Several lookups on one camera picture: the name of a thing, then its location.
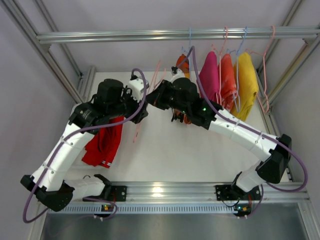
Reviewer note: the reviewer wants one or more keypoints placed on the aluminium hanging rail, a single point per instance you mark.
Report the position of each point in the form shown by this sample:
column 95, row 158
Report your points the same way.
column 278, row 32

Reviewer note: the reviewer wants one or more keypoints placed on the orange black patterned trousers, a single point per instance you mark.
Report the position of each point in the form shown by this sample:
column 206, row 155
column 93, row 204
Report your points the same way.
column 179, row 114

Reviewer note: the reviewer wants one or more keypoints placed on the empty pink hanger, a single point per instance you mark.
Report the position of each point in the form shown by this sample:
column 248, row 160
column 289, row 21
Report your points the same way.
column 266, row 108

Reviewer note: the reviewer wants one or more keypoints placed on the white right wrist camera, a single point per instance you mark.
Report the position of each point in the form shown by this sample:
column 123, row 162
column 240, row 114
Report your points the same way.
column 176, row 73

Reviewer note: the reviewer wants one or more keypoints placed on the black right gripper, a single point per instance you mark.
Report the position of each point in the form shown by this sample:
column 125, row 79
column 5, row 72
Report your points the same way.
column 160, row 95

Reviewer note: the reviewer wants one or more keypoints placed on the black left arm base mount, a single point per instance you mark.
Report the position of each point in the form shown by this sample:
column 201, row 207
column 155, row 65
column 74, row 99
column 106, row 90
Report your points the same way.
column 114, row 194

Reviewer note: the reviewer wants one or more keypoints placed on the blue hanger with patterned trousers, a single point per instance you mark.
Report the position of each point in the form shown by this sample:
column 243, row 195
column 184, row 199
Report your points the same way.
column 184, row 51

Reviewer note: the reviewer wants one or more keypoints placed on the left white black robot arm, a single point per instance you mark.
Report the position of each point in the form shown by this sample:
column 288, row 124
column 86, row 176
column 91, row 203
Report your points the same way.
column 113, row 99

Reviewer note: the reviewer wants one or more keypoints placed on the yellow trousers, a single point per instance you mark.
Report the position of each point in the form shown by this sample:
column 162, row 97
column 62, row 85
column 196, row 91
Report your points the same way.
column 253, row 90

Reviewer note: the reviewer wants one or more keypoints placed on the orange white tie-dye trousers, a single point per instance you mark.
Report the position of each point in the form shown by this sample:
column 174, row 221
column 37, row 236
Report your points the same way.
column 229, row 86

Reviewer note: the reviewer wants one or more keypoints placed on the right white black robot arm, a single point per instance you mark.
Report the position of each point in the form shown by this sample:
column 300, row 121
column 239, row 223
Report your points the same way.
column 271, row 151

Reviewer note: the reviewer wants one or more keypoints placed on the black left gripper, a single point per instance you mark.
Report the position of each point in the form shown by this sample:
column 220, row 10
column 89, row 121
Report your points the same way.
column 141, row 113

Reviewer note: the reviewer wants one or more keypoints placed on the grey slotted cable duct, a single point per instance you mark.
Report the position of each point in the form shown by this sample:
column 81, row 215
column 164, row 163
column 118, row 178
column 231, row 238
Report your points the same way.
column 152, row 208

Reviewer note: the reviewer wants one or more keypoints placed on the blue hanger with yellow trousers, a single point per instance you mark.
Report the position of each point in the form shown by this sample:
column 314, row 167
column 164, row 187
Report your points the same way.
column 241, row 71

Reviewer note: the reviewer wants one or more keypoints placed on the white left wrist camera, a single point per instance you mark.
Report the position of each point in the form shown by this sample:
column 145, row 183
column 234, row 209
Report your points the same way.
column 137, row 89

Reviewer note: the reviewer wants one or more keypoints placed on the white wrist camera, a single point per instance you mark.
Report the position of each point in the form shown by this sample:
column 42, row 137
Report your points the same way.
column 137, row 89
column 176, row 73

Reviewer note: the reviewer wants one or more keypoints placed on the aluminium frame post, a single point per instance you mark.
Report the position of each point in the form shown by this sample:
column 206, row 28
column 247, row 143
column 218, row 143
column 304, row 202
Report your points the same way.
column 30, row 33

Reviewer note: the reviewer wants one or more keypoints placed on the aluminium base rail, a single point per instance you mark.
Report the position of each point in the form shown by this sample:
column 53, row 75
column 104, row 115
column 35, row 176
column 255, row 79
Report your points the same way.
column 204, row 192

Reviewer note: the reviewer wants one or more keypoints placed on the magenta trousers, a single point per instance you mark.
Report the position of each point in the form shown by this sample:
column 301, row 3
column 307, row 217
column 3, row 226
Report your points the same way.
column 209, row 77

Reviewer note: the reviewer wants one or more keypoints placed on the red trousers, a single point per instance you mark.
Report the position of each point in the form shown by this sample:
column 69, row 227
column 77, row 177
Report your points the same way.
column 105, row 147

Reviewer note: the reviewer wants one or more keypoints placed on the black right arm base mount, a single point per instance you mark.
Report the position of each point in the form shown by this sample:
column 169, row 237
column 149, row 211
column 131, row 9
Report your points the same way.
column 227, row 192

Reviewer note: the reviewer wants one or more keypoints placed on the pink hanger with red trousers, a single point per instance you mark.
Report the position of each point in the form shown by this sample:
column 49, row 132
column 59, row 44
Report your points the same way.
column 152, row 86

